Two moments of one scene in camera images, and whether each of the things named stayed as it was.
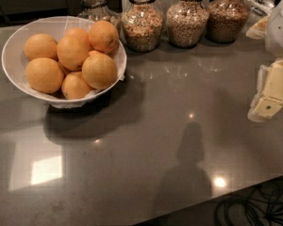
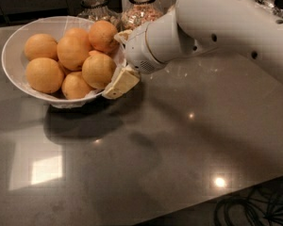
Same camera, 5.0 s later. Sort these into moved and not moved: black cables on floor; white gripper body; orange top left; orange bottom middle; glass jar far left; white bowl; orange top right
Moved: white gripper body
Not moved: white bowl; glass jar far left; orange bottom middle; black cables on floor; orange top left; orange top right
